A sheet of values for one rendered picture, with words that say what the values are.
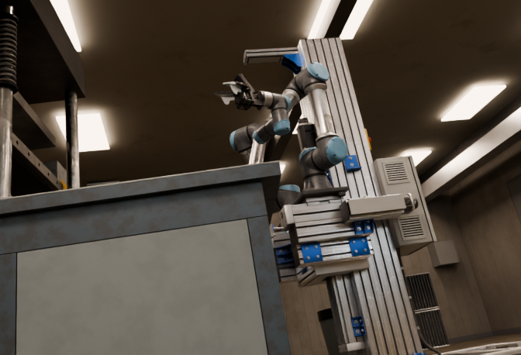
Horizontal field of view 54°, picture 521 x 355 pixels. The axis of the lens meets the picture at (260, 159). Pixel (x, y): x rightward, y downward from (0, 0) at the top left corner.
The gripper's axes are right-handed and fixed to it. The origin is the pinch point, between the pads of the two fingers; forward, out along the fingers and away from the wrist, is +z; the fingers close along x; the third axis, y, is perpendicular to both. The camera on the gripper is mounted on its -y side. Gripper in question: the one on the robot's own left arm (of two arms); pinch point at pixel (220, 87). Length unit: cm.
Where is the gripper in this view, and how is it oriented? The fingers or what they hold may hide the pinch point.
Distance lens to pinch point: 221.0
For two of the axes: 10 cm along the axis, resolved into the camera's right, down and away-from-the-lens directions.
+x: -5.3, 5.1, 6.7
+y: 2.4, 8.6, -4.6
